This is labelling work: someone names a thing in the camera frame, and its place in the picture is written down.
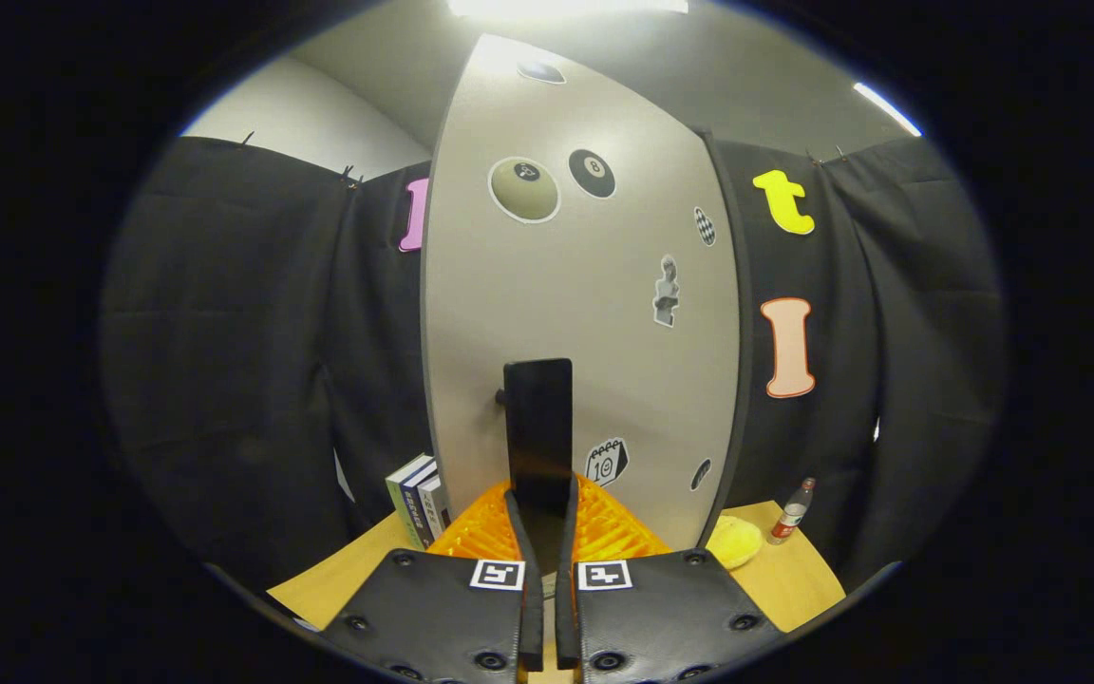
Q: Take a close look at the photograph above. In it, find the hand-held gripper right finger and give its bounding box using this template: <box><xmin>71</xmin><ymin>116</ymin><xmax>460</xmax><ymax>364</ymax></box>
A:
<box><xmin>555</xmin><ymin>475</ymin><xmax>785</xmax><ymax>684</ymax></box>

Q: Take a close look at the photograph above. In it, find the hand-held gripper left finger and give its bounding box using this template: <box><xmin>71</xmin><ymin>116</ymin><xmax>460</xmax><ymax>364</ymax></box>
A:
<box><xmin>319</xmin><ymin>480</ymin><xmax>545</xmax><ymax>684</ymax></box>

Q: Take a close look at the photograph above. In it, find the black door handle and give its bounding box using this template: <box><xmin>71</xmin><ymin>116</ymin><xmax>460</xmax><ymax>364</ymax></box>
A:
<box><xmin>496</xmin><ymin>358</ymin><xmax>575</xmax><ymax>519</ymax></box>

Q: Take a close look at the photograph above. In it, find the dark grey shoe cabinet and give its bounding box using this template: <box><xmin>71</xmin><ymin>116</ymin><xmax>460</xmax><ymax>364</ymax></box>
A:
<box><xmin>694</xmin><ymin>128</ymin><xmax>757</xmax><ymax>547</ymax></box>

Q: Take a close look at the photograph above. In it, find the yellow textured bun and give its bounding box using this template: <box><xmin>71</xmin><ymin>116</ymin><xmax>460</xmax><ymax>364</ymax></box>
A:
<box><xmin>705</xmin><ymin>515</ymin><xmax>764</xmax><ymax>571</ymax></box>

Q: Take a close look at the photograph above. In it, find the white cover book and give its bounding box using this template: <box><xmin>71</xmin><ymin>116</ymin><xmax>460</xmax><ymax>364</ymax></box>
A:
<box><xmin>417</xmin><ymin>473</ymin><xmax>453</xmax><ymax>538</ymax></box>

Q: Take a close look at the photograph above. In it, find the dark blue spine book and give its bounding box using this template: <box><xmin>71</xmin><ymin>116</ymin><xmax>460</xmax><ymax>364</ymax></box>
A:
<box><xmin>401</xmin><ymin>463</ymin><xmax>442</xmax><ymax>547</ymax></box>

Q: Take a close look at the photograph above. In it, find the green spine book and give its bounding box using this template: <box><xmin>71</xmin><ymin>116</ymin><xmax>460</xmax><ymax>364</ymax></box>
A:
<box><xmin>386</xmin><ymin>454</ymin><xmax>436</xmax><ymax>550</ymax></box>

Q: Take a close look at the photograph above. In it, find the small red label bottle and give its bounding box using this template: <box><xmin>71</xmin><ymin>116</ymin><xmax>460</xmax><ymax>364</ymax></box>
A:
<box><xmin>767</xmin><ymin>477</ymin><xmax>818</xmax><ymax>545</ymax></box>

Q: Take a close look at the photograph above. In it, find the black backdrop cloth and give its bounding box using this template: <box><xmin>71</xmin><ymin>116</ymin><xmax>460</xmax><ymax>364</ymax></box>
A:
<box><xmin>99</xmin><ymin>135</ymin><xmax>1004</xmax><ymax>590</ymax></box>

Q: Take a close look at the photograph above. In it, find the large ceiling light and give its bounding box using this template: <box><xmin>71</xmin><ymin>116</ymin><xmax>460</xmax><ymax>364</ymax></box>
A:
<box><xmin>447</xmin><ymin>0</ymin><xmax>690</xmax><ymax>18</ymax></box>

